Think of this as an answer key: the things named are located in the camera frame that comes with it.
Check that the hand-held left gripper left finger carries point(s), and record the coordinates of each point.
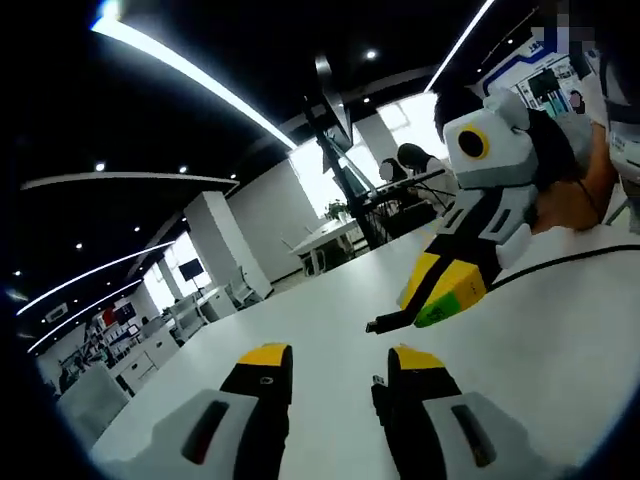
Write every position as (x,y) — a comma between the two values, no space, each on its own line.
(255,415)

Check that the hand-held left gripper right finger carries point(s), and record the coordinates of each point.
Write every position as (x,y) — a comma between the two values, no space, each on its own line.
(425,415)

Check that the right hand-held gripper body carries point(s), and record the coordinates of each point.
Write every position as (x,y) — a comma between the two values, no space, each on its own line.
(500,155)

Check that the white desk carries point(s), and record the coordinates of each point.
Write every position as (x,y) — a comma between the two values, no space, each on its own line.
(310,320)

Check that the grey keyboard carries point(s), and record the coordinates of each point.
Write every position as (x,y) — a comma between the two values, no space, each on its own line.
(410,181)

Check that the white side table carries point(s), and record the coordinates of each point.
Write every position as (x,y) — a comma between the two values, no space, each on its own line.
(325,237)

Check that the black keyboard stand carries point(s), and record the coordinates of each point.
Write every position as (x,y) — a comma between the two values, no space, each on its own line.
(352,200)

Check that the green potted plant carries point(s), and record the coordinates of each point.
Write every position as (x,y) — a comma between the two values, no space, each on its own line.
(336,209)

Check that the small black screen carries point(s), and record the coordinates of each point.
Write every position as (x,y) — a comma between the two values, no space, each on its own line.
(189,270)

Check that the black monitor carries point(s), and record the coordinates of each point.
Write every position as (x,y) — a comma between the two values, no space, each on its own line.
(330,95)

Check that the long curved ceiling light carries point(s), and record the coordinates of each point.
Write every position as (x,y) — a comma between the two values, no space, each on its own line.
(150,47)

